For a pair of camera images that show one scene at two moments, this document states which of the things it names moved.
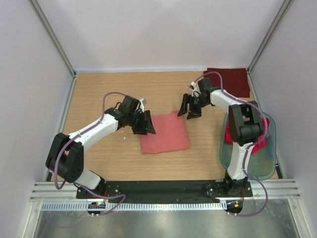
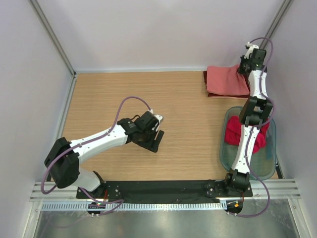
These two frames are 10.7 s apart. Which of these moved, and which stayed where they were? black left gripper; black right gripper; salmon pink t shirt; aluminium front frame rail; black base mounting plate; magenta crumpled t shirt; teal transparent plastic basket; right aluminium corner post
Moved: salmon pink t shirt; black left gripper; black right gripper
Stayed: magenta crumpled t shirt; right aluminium corner post; black base mounting plate; teal transparent plastic basket; aluminium front frame rail
